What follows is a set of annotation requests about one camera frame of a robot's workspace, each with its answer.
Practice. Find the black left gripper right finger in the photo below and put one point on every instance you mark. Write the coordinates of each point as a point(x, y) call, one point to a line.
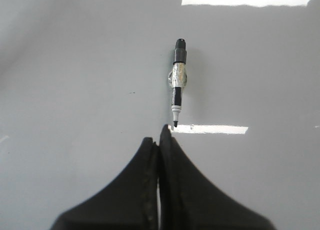
point(190, 201)

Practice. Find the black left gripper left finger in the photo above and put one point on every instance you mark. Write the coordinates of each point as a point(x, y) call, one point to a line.
point(128, 202)

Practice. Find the black whiteboard marker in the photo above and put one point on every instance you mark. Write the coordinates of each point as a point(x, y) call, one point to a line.
point(177, 79)

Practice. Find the white whiteboard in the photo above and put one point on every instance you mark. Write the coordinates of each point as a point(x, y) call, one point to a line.
point(82, 82)

